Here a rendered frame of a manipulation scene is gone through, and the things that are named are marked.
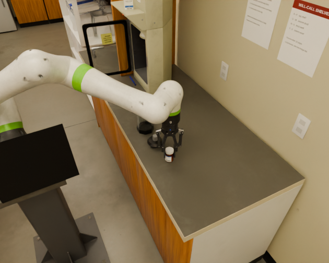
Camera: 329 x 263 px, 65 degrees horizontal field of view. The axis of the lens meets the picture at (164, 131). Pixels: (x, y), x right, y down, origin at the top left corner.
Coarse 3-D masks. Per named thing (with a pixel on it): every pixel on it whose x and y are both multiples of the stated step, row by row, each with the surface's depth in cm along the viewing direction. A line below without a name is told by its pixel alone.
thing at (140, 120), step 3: (138, 117) 149; (141, 117) 148; (138, 120) 150; (141, 120) 149; (144, 120) 149; (138, 123) 152; (141, 123) 151; (144, 123) 150; (147, 123) 151; (150, 123) 152; (138, 126) 154; (141, 126) 152; (144, 126) 152; (147, 126) 152; (150, 126) 154; (141, 129) 154; (144, 129) 153; (147, 129) 154
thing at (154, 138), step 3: (153, 135) 145; (156, 135) 145; (150, 138) 148; (153, 138) 145; (156, 138) 145; (147, 141) 147; (150, 141) 146; (153, 141) 146; (156, 141) 146; (150, 144) 145; (153, 144) 144; (156, 144) 144; (153, 147) 147; (156, 147) 146
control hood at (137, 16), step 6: (114, 6) 162; (120, 6) 160; (126, 12) 151; (132, 12) 151; (138, 12) 151; (132, 18) 149; (138, 18) 150; (144, 18) 152; (138, 24) 152; (144, 24) 154; (144, 30) 156
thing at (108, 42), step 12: (84, 24) 171; (120, 24) 179; (96, 36) 179; (108, 36) 181; (120, 36) 184; (96, 48) 184; (108, 48) 187; (120, 48) 189; (96, 60) 189; (108, 60) 192; (120, 60) 195; (108, 72) 198
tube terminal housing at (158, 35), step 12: (144, 0) 146; (156, 0) 148; (168, 0) 159; (144, 12) 151; (156, 12) 153; (168, 12) 164; (132, 24) 176; (156, 24) 157; (168, 24) 169; (156, 36) 162; (168, 36) 174; (132, 48) 191; (156, 48) 167; (168, 48) 180; (156, 60) 172; (168, 60) 186; (156, 72) 178; (168, 72) 192; (144, 84) 190; (156, 84) 184
